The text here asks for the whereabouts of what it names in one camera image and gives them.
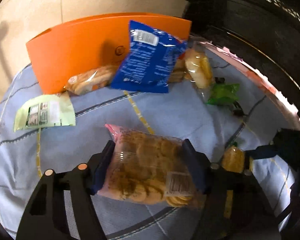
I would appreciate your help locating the yellow small bread packet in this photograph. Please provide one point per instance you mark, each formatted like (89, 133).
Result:
(199, 69)

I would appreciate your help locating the red round cracker packet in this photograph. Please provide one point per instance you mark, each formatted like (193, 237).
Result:
(179, 72)

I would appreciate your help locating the pale green white packet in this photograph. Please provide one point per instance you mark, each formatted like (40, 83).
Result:
(44, 111)

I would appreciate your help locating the green snack packet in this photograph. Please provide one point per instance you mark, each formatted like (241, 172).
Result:
(223, 94)

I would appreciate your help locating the blue snack bag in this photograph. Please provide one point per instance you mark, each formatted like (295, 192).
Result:
(152, 56)

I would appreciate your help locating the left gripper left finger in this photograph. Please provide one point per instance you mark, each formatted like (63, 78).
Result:
(45, 215)

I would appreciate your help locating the light blue tablecloth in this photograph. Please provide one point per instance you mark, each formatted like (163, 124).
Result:
(180, 113)

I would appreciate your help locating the pink packet of cookies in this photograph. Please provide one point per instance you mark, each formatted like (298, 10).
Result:
(148, 169)

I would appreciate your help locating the orange cardboard box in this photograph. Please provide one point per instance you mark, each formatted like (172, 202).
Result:
(83, 44)

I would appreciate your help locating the orange rice cracker packet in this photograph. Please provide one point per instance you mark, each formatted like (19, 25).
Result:
(91, 80)

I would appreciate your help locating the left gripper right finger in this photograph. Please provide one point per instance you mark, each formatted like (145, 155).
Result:
(235, 206)

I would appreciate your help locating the dark carved wooden screen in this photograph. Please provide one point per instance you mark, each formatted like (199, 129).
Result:
(264, 33)

